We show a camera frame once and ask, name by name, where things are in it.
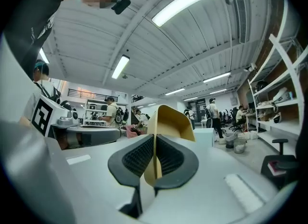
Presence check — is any ceiling air conditioner vent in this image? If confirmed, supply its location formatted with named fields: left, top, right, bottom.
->
left=234, top=0, right=250, bottom=44

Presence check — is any grey mesh waste basket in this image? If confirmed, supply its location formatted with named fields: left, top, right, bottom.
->
left=224, top=132, right=236, bottom=149
left=233, top=138, right=247, bottom=155

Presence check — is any red notebook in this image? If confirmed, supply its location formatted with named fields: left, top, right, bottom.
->
left=268, top=160, right=287, bottom=177

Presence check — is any black balcony railing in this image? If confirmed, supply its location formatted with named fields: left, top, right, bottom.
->
left=67, top=88, right=121, bottom=99

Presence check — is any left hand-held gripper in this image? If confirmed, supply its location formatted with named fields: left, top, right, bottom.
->
left=30, top=92, right=121, bottom=150

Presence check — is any white bag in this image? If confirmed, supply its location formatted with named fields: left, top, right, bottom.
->
left=273, top=87, right=295, bottom=103

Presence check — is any long ceiling light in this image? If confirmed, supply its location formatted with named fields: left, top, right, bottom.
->
left=39, top=47, right=50, bottom=65
left=203, top=72, right=231, bottom=84
left=151, top=0, right=225, bottom=27
left=165, top=88, right=186, bottom=96
left=111, top=54, right=130, bottom=80

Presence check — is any pink cloth bundle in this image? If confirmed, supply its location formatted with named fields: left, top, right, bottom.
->
left=124, top=124, right=143, bottom=138

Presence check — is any small white shelf unit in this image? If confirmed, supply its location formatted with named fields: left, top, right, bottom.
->
left=85, top=99, right=109, bottom=125

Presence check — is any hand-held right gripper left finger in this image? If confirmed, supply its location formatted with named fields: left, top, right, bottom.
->
left=107, top=133, right=155, bottom=219

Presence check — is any black head-mounted camera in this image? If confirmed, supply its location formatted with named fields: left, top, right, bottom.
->
left=111, top=0, right=132, bottom=15

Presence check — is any large white shelf unit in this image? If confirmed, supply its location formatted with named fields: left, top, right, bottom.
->
left=247, top=0, right=308, bottom=148

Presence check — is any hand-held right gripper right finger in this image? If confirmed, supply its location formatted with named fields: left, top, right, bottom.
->
left=153, top=135, right=200, bottom=197

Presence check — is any tan paper container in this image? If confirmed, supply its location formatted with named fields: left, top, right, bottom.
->
left=143, top=105, right=196, bottom=186

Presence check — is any black office chair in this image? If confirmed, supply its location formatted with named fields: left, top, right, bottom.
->
left=260, top=138, right=300, bottom=190

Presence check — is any white security camera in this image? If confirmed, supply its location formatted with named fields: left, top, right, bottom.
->
left=243, top=62, right=258, bottom=73

